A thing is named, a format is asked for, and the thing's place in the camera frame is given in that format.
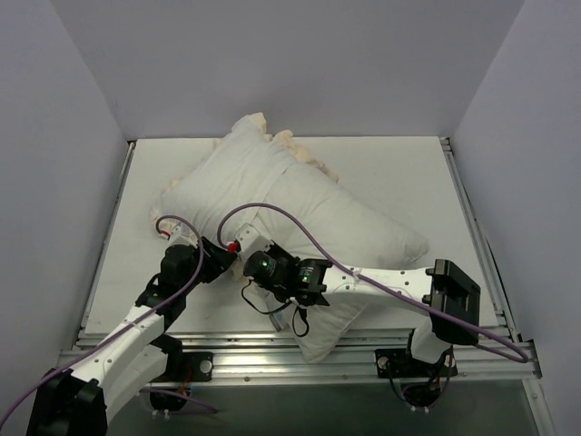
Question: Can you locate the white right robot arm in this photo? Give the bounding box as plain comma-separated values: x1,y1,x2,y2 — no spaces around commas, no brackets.
243,244,480,375

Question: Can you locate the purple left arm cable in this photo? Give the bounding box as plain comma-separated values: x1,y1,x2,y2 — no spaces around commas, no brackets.
0,213,219,423

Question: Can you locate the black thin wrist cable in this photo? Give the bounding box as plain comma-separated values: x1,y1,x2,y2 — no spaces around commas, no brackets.
240,281,314,338

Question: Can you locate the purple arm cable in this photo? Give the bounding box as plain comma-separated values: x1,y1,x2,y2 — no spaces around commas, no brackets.
0,213,219,423
216,203,529,405

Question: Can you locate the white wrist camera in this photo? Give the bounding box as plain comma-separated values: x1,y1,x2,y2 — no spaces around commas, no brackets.
158,226,197,247
226,223,272,262

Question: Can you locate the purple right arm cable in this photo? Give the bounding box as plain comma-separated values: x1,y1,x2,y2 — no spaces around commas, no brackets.
216,203,529,405

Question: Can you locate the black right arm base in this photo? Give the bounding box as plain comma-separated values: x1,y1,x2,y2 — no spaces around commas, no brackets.
374,338,458,413

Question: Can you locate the grey and cream pillowcase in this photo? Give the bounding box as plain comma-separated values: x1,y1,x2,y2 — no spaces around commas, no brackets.
150,113,348,263

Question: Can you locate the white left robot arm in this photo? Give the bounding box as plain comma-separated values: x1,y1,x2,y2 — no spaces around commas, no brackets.
26,238,237,435

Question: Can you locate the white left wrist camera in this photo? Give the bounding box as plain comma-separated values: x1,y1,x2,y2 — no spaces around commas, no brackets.
158,226,197,247

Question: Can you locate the white pillow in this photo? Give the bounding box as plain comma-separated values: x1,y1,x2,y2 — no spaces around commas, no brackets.
234,163,429,363

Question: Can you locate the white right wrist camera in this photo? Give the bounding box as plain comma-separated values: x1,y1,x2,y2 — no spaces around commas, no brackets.
226,223,272,262

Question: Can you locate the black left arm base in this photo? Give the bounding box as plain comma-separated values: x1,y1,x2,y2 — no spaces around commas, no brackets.
132,334,218,418

